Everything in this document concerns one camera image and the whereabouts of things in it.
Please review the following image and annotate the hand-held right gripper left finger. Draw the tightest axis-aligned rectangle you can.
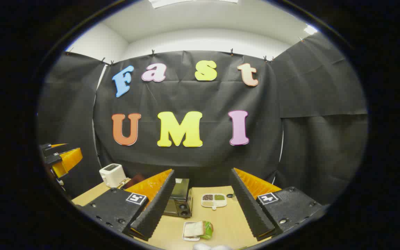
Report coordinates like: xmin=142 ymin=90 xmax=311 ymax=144
xmin=80 ymin=169 xmax=176 ymax=242

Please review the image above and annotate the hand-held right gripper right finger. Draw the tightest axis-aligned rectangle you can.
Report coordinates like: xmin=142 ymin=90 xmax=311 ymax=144
xmin=230 ymin=168 xmax=325 ymax=242

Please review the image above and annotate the black electric oven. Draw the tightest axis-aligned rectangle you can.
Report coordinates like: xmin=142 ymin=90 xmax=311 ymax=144
xmin=122 ymin=173 xmax=193 ymax=218

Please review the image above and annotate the sandwich with lettuce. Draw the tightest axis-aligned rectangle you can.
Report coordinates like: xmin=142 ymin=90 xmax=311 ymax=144
xmin=184 ymin=220 xmax=214 ymax=240

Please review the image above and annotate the white divided seasoning dish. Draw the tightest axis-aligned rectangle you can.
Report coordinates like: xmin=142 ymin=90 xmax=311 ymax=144
xmin=201 ymin=193 xmax=227 ymax=210

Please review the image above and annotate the white toaster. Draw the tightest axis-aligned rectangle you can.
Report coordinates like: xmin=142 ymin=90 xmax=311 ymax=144
xmin=99 ymin=163 xmax=127 ymax=188

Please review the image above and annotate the large ceiling light panel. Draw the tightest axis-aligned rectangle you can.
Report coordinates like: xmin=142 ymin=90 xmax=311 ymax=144
xmin=148 ymin=0 xmax=239 ymax=9

